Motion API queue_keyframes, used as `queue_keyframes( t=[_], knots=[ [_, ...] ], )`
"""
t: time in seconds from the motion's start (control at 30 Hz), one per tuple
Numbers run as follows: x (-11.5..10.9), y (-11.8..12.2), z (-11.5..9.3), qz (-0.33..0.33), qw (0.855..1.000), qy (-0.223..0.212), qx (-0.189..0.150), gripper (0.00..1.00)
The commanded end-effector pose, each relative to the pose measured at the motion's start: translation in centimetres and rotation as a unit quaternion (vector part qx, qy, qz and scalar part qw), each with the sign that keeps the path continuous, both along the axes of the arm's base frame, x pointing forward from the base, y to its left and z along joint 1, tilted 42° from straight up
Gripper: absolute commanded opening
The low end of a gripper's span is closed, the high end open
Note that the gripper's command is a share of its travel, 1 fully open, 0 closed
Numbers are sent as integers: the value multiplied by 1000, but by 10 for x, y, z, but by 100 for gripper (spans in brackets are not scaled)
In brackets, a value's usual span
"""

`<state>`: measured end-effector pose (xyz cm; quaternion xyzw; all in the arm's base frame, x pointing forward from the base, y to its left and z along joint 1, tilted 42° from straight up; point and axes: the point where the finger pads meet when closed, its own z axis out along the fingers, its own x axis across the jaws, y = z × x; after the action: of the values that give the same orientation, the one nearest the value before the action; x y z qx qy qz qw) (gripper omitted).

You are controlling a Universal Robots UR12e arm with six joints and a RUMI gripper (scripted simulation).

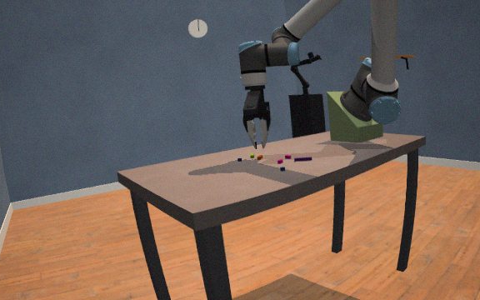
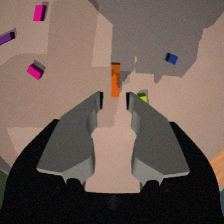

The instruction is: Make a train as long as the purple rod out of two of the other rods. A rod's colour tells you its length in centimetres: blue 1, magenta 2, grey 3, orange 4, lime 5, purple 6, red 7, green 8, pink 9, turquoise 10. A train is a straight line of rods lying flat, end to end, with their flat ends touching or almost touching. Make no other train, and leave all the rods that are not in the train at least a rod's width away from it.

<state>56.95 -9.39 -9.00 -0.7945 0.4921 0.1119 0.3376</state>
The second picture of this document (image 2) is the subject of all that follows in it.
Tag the small blue cube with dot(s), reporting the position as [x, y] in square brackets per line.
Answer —
[171, 58]

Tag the purple rod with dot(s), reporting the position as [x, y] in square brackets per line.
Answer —
[7, 37]

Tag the magenta rod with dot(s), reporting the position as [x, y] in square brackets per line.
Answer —
[39, 13]
[35, 71]

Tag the orange rod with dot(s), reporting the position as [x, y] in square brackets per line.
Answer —
[115, 79]

